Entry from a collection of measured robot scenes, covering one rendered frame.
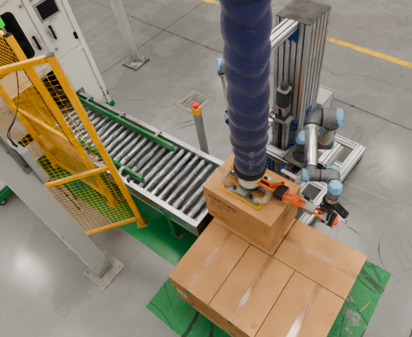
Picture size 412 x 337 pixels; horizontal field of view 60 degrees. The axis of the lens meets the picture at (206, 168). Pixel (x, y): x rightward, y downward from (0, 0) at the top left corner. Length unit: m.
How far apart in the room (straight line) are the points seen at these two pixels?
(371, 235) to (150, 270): 2.14
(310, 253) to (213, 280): 0.79
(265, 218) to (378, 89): 3.09
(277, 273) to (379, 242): 1.24
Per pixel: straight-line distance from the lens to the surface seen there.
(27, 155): 2.43
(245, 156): 2.23
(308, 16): 2.44
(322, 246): 3.03
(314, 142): 2.25
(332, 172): 2.17
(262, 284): 2.88
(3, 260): 4.42
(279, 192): 2.44
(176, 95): 5.12
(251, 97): 1.87
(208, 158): 3.45
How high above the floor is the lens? 3.26
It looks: 52 degrees down
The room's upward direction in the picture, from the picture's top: 12 degrees counter-clockwise
